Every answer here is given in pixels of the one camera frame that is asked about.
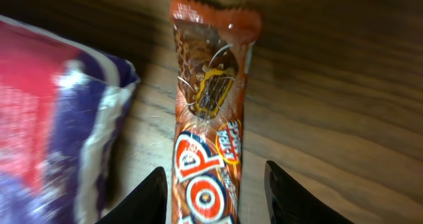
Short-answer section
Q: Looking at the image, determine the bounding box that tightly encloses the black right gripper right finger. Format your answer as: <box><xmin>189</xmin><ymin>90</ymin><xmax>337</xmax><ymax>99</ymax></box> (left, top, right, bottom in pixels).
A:
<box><xmin>264</xmin><ymin>161</ymin><xmax>352</xmax><ymax>224</ymax></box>

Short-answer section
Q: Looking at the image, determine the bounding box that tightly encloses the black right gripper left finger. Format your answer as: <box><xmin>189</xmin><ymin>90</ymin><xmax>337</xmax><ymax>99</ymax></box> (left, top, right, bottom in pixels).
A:
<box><xmin>96</xmin><ymin>167</ymin><xmax>168</xmax><ymax>224</ymax></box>

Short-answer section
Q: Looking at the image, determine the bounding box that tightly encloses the red white snack bag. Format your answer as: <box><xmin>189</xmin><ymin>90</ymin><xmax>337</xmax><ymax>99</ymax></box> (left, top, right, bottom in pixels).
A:
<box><xmin>1</xmin><ymin>17</ymin><xmax>139</xmax><ymax>223</ymax></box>

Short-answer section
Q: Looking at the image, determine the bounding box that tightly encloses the orange chocolate bar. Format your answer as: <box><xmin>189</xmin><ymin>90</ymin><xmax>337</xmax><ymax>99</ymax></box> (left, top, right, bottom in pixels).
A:
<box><xmin>170</xmin><ymin>0</ymin><xmax>262</xmax><ymax>224</ymax></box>

